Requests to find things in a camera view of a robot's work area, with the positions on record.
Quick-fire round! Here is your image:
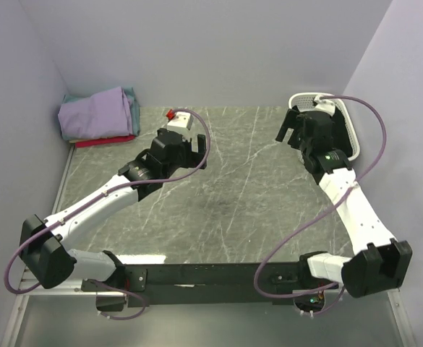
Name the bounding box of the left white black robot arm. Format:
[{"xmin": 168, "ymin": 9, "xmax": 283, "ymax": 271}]
[{"xmin": 20, "ymin": 129, "xmax": 210, "ymax": 289}]

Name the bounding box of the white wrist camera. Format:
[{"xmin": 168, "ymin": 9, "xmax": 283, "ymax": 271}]
[
  {"xmin": 166, "ymin": 110, "xmax": 193, "ymax": 137},
  {"xmin": 313, "ymin": 94, "xmax": 336, "ymax": 116}
]

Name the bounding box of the folded red t shirt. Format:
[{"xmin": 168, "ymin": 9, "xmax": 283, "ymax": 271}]
[{"xmin": 74, "ymin": 135, "xmax": 136, "ymax": 148}]

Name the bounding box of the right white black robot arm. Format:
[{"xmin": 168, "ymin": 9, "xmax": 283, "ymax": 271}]
[{"xmin": 276, "ymin": 108, "xmax": 412, "ymax": 298}]

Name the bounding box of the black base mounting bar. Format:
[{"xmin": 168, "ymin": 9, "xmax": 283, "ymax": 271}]
[{"xmin": 80, "ymin": 260, "xmax": 346, "ymax": 312}]

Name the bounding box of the folded lilac t shirt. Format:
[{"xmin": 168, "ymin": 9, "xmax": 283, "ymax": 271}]
[{"xmin": 57, "ymin": 85, "xmax": 134, "ymax": 140}]

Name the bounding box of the folded teal t shirt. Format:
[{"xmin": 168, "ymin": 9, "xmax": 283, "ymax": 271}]
[{"xmin": 61, "ymin": 85, "xmax": 142, "ymax": 140}]

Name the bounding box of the white perforated plastic basket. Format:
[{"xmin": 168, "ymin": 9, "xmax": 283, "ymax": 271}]
[{"xmin": 288, "ymin": 92, "xmax": 360, "ymax": 161}]

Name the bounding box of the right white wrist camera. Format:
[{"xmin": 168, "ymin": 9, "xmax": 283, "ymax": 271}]
[{"xmin": 313, "ymin": 94, "xmax": 336, "ymax": 116}]

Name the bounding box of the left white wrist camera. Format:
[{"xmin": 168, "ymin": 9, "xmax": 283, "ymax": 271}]
[{"xmin": 166, "ymin": 110, "xmax": 193, "ymax": 137}]

